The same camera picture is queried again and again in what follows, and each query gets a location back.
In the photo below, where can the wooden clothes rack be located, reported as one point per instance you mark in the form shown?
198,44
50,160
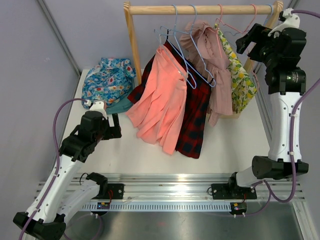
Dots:
272,11

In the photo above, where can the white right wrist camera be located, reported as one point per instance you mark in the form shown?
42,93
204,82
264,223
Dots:
289,20

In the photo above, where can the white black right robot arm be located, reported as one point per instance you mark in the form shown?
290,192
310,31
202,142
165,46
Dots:
286,87

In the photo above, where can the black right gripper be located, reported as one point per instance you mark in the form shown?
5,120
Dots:
258,34

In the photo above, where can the red black plaid skirt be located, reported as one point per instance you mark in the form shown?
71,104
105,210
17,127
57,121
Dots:
191,135

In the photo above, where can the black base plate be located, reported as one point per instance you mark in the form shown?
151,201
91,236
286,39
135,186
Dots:
223,191
113,191

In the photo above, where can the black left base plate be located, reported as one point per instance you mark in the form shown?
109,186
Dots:
113,191

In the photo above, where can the aluminium mounting rail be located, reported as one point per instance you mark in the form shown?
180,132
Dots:
182,187

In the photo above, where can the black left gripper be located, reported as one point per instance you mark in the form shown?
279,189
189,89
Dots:
115,131

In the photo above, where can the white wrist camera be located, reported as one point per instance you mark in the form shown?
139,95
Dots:
289,20
97,110

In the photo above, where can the salmon pink skirt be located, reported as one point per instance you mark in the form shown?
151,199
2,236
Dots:
159,113

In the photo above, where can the white slotted cable duct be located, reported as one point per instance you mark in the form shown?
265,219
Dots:
157,207

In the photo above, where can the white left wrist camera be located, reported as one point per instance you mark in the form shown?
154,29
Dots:
97,110

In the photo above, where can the blue floral skirt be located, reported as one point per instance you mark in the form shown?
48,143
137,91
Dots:
111,80

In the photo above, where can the teal plastic bin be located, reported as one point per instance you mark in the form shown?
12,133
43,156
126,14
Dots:
120,107

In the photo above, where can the lemon print skirt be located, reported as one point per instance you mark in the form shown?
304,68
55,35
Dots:
240,99

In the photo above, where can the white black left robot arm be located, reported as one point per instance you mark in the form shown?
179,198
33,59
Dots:
47,217

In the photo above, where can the dusty pink ruffled garment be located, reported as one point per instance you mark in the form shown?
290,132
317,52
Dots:
206,53

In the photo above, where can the pink wire hanger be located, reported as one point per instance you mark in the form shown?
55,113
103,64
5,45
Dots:
239,76

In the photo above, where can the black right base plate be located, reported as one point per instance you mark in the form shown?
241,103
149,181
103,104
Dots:
223,191

